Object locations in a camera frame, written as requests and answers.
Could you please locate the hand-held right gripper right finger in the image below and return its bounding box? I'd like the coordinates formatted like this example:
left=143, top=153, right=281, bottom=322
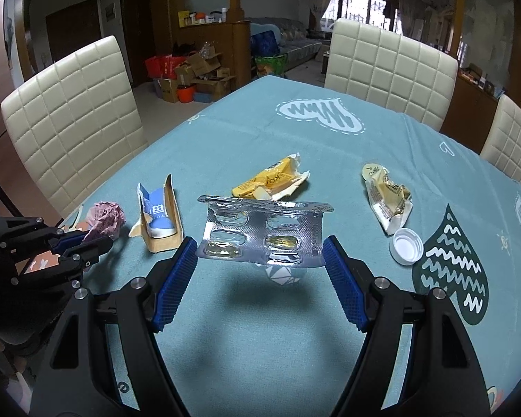
left=322, top=235, right=491, bottom=417

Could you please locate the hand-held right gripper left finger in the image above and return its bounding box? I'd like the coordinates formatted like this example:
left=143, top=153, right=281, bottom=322
left=28, top=237, right=198, bottom=417

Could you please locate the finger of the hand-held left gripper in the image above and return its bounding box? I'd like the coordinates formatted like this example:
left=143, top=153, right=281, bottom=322
left=58, top=235, right=114, bottom=273
left=48, top=228, right=90, bottom=256

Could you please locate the pink paper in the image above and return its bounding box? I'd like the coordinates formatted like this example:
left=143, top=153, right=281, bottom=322
left=82, top=201, right=126, bottom=244

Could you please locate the silver pill blister pack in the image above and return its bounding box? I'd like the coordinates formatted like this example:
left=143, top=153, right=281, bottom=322
left=195, top=195, right=334, bottom=267

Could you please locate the torn blue white carton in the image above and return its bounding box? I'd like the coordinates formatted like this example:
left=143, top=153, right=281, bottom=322
left=128, top=174, right=185, bottom=253

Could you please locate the white bottle cap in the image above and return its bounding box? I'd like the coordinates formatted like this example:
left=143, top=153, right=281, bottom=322
left=389, top=228, right=425, bottom=265

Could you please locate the beige crumpled food packet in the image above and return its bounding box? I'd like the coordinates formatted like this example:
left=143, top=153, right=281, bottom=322
left=362, top=162, right=414, bottom=236

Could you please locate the cream quilted chair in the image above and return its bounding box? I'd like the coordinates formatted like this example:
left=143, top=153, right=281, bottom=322
left=324, top=18, right=460, bottom=133
left=0, top=35, right=149, bottom=222
left=480, top=95, right=521, bottom=198

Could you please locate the yellow snack wrapper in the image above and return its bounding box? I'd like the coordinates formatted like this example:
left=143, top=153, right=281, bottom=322
left=231, top=153, right=311, bottom=201

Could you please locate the blue printed tablecloth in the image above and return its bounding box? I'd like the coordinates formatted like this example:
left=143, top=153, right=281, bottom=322
left=19, top=75, right=521, bottom=417

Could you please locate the red shopping bag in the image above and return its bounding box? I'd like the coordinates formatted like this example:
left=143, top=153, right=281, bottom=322
left=145, top=56, right=185, bottom=81

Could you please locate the dark wooden door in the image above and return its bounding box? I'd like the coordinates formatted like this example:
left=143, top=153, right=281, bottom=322
left=46, top=0, right=100, bottom=68

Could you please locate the pile of cardboard boxes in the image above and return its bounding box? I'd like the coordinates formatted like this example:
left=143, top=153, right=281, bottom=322
left=154, top=51, right=237, bottom=104

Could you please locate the wooden divider cabinet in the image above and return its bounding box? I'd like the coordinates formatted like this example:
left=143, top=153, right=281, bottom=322
left=443, top=67, right=511, bottom=155
left=174, top=19, right=253, bottom=96

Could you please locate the green shopping bag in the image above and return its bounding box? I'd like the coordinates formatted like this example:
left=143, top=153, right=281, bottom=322
left=254, top=54, right=287, bottom=80

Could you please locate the grey sofa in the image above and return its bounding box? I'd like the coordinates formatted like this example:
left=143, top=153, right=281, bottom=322
left=247, top=17, right=331, bottom=68

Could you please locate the blue bag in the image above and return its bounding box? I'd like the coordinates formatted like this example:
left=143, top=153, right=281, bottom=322
left=251, top=32, right=281, bottom=57

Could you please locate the row of bottles and boxes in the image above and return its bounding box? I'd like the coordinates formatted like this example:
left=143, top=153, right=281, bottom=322
left=178, top=9, right=229, bottom=27

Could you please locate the barred window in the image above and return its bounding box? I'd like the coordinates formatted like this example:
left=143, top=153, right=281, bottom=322
left=334, top=0, right=400, bottom=29

